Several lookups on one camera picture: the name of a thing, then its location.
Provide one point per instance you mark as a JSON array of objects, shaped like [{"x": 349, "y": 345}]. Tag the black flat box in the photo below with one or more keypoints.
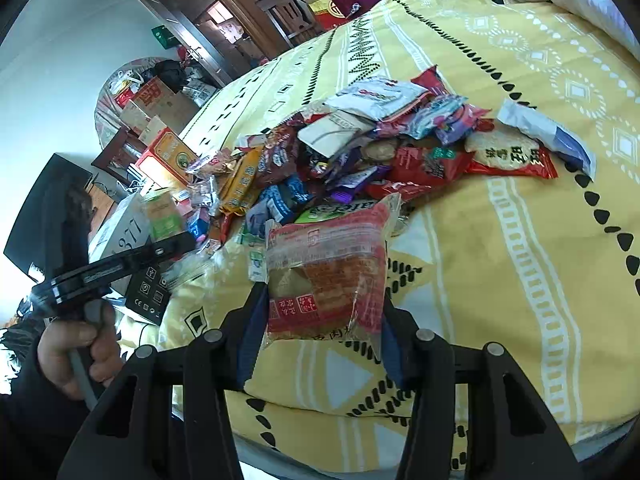
[{"x": 145, "y": 295}]

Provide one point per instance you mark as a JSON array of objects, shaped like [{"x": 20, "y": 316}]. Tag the red clear pastry packet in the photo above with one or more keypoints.
[{"x": 325, "y": 280}]

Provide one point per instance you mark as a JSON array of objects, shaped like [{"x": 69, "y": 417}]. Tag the wooden door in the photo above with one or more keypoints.
[{"x": 185, "y": 35}]

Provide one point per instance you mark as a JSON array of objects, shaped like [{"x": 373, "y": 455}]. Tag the red yellow gift box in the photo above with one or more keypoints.
[{"x": 327, "y": 12}]

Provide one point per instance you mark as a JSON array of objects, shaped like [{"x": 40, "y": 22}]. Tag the white plastic bag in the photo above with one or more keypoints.
[{"x": 125, "y": 80}]

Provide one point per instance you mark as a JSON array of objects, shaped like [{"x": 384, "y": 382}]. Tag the black bag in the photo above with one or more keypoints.
[{"x": 170, "y": 72}]

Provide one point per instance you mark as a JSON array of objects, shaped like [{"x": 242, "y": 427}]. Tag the round patterned tabletop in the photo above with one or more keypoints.
[{"x": 102, "y": 110}]

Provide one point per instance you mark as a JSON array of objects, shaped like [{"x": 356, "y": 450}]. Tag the green hanging bag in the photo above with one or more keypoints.
[{"x": 162, "y": 37}]

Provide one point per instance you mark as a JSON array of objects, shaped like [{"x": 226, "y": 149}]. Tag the black flat screen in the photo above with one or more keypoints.
[{"x": 30, "y": 220}]

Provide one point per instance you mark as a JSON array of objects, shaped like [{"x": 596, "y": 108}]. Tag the green carton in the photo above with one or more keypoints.
[{"x": 162, "y": 215}]

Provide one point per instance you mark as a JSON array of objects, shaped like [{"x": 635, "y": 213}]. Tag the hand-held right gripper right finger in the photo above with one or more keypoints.
[{"x": 392, "y": 355}]

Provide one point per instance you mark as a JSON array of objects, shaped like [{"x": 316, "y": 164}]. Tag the cardboard box with red print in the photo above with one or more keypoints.
[{"x": 160, "y": 97}]

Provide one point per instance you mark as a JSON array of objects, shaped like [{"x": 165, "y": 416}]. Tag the wooden chair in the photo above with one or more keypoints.
[{"x": 287, "y": 15}]

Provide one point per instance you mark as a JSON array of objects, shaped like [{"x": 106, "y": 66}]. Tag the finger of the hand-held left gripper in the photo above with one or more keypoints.
[{"x": 150, "y": 255}]

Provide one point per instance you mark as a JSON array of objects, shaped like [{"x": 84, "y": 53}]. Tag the person's left forearm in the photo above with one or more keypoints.
[{"x": 30, "y": 420}]

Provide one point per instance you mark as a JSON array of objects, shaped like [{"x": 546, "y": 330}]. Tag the white grey carton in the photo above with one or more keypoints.
[{"x": 125, "y": 225}]

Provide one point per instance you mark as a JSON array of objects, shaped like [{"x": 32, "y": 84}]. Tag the yellow patterned bedsheet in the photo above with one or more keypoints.
[{"x": 500, "y": 285}]

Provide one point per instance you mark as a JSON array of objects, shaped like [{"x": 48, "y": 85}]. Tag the pile of assorted snack packets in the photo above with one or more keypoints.
[{"x": 415, "y": 160}]

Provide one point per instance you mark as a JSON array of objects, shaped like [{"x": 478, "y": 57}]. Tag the orange cardboard box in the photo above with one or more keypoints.
[{"x": 167, "y": 152}]

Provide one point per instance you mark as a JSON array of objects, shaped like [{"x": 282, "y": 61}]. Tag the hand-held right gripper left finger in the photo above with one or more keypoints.
[{"x": 250, "y": 345}]

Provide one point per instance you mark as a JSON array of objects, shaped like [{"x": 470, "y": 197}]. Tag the person's left hand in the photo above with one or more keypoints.
[{"x": 60, "y": 350}]

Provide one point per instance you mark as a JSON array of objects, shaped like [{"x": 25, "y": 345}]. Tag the stacked cardboard boxes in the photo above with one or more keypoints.
[{"x": 134, "y": 116}]

